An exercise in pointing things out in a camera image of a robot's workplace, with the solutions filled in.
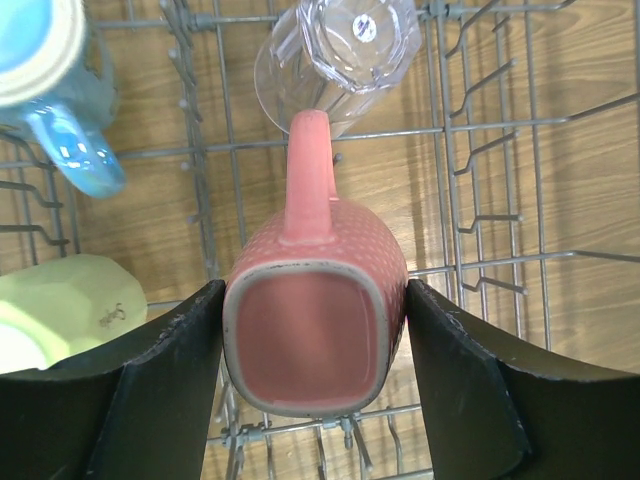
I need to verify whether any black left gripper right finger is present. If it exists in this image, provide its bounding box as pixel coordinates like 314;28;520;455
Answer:
407;280;639;479

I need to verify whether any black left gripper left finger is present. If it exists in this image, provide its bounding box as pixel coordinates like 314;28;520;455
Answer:
1;280;225;479

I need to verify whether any pale yellow mug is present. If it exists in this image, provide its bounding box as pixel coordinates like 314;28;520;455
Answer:
1;254;148;374

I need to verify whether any pink patterned mug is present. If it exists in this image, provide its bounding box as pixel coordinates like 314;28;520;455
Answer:
223;110;408;418

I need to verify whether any blue butterfly mug orange inside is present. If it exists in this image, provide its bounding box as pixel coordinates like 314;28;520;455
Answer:
1;1;126;198

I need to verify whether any clear glass cup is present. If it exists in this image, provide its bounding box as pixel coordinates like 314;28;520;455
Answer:
254;0;422;137

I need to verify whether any grey wire dish rack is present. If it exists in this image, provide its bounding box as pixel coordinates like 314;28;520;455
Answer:
1;1;639;479

